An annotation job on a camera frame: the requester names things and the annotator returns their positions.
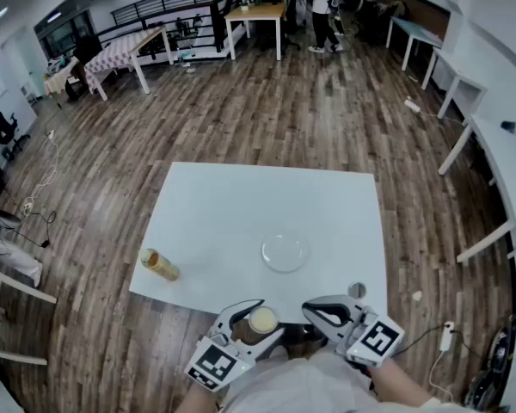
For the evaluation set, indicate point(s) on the white hanging cloth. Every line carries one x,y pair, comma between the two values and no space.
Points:
13,256

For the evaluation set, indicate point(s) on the black metal railing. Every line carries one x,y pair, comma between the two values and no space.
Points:
167,2

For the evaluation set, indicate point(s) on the scrap of paper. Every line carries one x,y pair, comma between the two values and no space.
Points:
417,295

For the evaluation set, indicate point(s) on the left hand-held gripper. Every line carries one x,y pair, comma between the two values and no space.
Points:
217,364

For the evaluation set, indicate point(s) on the brown bottle with cream cap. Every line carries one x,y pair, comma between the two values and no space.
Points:
263,319

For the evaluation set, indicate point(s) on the black office chair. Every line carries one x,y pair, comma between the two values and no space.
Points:
2,129

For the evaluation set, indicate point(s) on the wooden top white leg table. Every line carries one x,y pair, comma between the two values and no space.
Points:
258,12

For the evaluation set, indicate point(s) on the small black box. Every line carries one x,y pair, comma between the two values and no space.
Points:
508,126

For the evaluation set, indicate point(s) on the yellow drink bottle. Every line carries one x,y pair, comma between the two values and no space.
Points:
161,266

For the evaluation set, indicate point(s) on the white power strip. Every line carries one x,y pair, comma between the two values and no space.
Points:
412,105

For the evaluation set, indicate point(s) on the white frame table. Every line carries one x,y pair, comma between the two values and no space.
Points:
23,288

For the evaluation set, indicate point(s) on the blue top white table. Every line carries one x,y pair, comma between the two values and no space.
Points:
415,30

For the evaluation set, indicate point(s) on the white side table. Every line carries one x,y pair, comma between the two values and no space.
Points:
460,75

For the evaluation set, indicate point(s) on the table with checked cloth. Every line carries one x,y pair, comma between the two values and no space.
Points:
116,52

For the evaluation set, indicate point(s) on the clear glass dish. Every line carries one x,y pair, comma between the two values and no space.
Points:
284,253

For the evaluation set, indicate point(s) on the long white table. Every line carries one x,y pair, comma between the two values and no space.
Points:
505,162

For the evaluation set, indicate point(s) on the person's left forearm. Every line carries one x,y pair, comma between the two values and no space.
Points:
198,399

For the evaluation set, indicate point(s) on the person's right forearm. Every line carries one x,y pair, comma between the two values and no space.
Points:
401,381

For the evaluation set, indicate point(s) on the table with yellowish cloth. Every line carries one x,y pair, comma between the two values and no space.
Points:
60,78

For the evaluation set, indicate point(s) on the black equipment pile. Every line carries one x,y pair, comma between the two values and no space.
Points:
494,364

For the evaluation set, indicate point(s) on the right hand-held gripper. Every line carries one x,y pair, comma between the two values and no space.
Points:
372,338

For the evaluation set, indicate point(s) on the person's white shirt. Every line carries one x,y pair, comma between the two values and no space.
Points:
305,385

